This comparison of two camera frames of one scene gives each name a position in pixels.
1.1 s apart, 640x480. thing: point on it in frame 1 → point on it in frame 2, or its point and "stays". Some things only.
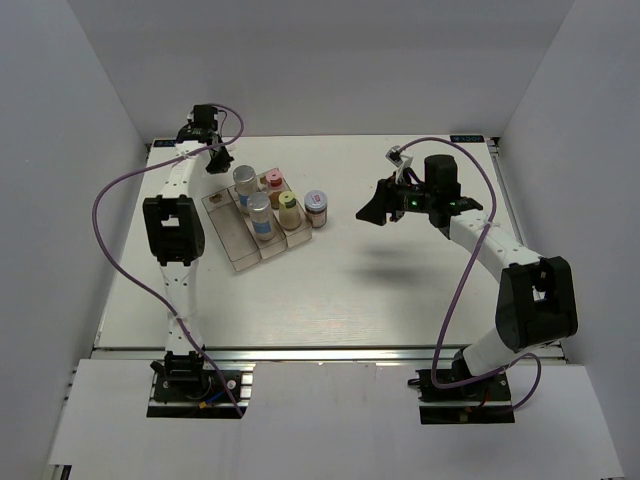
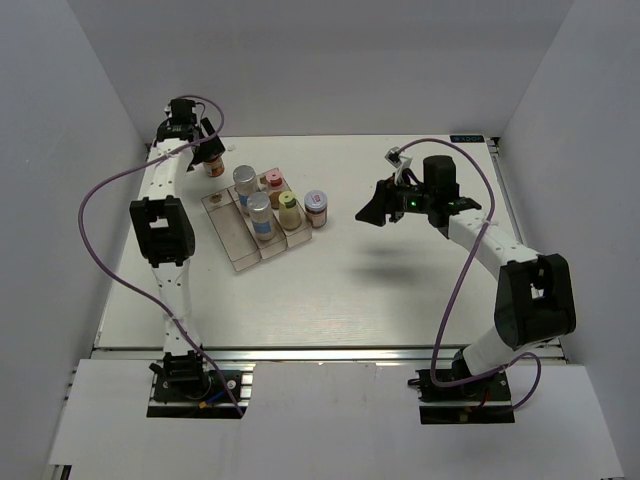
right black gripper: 385,199 stays
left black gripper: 222,163 → 211,148
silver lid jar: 245,179 stays
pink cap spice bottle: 275,180 stays
